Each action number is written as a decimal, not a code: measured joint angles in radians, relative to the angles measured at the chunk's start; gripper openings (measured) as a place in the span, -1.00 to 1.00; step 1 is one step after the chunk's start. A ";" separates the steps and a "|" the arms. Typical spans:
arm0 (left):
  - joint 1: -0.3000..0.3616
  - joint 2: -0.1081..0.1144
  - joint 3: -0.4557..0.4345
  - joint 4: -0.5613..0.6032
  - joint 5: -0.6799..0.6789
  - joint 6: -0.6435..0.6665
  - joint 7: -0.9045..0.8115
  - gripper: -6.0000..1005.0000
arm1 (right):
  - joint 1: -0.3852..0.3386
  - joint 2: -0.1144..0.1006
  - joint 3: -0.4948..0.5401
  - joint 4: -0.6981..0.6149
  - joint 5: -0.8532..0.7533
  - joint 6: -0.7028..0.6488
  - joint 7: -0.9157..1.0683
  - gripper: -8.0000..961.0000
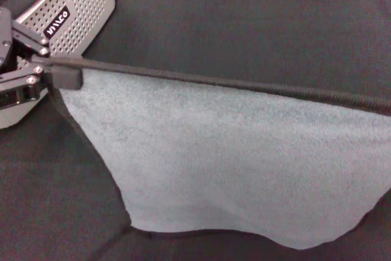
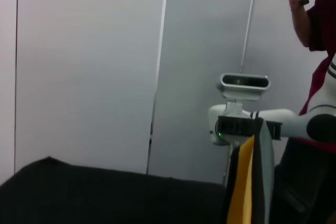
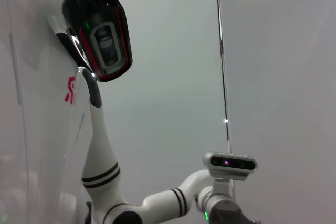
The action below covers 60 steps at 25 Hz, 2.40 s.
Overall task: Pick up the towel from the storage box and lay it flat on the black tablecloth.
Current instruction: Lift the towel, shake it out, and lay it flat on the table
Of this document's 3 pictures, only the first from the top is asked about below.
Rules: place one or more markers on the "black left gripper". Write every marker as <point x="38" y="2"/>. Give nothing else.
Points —
<point x="4" y="35"/>

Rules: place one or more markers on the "grey towel with black trim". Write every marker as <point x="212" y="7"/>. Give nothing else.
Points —
<point x="214" y="151"/>

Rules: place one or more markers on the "grey perforated storage box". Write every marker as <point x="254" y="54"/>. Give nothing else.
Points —
<point x="88" y="4"/>

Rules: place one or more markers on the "black tablecloth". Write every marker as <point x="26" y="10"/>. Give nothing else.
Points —
<point x="244" y="28"/>

